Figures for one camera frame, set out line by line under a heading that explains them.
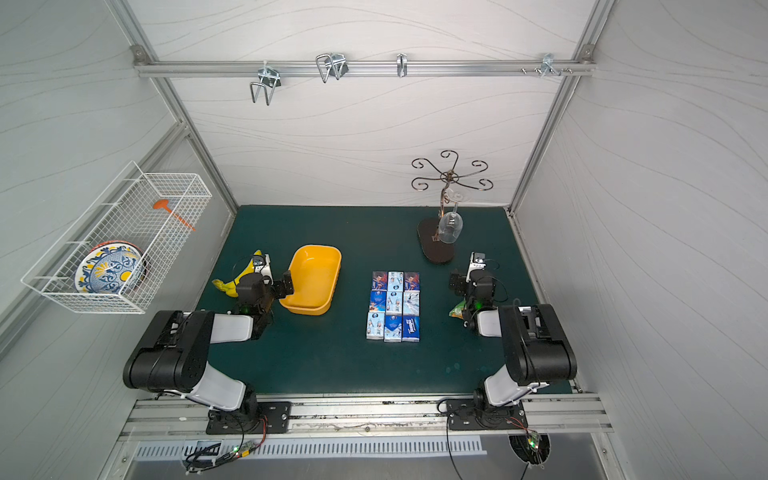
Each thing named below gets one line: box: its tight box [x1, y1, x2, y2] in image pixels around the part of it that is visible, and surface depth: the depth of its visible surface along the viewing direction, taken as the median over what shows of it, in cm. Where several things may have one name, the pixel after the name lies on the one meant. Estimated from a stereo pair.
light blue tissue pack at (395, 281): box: [387, 271, 404, 292], surface depth 99 cm
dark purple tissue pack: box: [404, 272, 421, 292], surface depth 98 cm
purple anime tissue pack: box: [371, 271, 388, 291], surface depth 100 cm
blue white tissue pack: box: [384, 315, 403, 343], surface depth 88 cm
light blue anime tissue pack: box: [366, 311, 385, 340], surface depth 88 cm
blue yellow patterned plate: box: [75, 240, 147, 294], surface depth 62 cm
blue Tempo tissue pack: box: [402, 315, 420, 343], surface depth 88 cm
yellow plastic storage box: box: [279, 244, 343, 316], surface depth 102 cm
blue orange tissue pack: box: [369, 291, 387, 313], surface depth 94 cm
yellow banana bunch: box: [212, 250, 262, 298], surface depth 95 cm
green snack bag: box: [448, 300, 466, 319], surface depth 90 cm
